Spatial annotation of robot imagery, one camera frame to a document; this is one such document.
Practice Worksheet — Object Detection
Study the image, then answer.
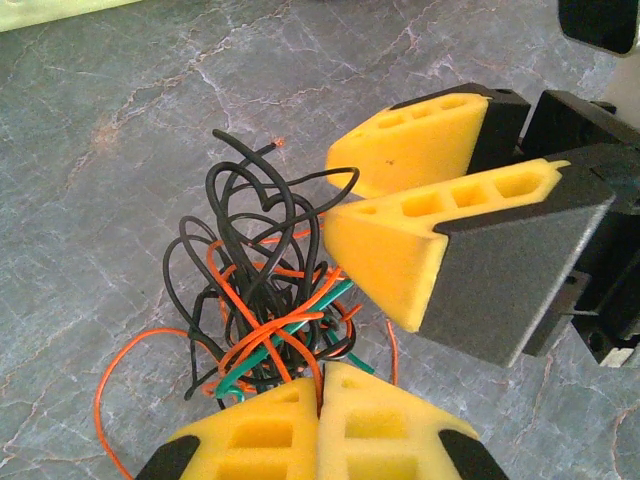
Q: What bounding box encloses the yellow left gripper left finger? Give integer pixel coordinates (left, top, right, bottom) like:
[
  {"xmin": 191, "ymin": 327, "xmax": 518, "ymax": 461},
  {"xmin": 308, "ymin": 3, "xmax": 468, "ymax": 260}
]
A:
[{"xmin": 133, "ymin": 377, "xmax": 322, "ymax": 480}]

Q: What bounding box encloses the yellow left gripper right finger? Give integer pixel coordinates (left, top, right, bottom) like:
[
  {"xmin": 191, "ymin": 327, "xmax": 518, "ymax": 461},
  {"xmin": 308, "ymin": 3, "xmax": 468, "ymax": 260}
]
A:
[{"xmin": 317, "ymin": 361, "xmax": 510, "ymax": 480}]

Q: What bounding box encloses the green cable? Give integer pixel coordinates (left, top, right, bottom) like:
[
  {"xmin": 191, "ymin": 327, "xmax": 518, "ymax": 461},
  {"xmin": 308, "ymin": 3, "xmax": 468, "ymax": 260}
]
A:
[
  {"xmin": 272, "ymin": 312, "xmax": 376, "ymax": 375},
  {"xmin": 215, "ymin": 279, "xmax": 357, "ymax": 404}
]

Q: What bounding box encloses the green plastic basket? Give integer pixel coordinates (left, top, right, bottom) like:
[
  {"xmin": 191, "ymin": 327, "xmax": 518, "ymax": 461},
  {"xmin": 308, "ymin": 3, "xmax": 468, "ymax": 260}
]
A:
[{"xmin": 0, "ymin": 0, "xmax": 139, "ymax": 34}]

